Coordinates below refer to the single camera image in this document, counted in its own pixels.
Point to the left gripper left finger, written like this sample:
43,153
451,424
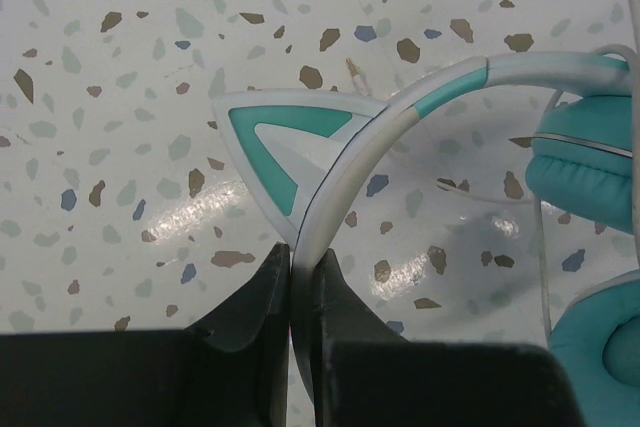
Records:
229,368

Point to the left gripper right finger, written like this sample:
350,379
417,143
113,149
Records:
366,374

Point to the teal cat-ear headphones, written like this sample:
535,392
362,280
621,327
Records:
305,156

